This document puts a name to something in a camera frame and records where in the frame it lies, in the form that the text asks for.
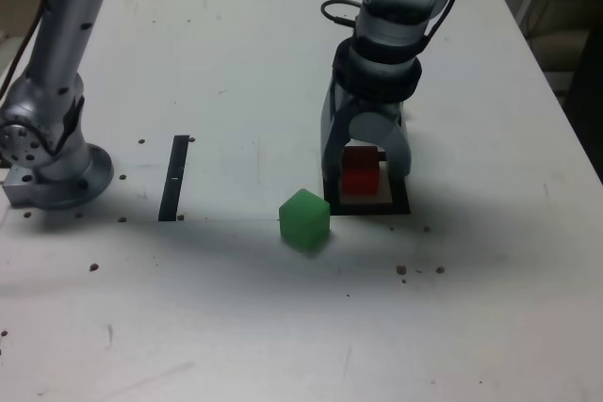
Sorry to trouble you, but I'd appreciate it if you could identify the black tape strip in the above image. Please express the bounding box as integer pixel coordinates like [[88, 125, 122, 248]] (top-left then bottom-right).
[[158, 135, 190, 223]]

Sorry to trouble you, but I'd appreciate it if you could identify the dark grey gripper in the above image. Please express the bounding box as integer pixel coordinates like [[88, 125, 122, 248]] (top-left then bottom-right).
[[319, 83, 415, 201]]

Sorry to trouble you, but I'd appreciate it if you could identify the black tape square outline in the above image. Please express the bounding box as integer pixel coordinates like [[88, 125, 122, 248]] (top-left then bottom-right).
[[321, 152, 412, 217]]

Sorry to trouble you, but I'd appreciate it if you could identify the green cube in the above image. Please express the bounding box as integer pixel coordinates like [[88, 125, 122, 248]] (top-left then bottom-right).
[[278, 187, 332, 253]]

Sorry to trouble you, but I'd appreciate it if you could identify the red cube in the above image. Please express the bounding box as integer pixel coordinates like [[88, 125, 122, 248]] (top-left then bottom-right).
[[341, 145, 381, 197]]

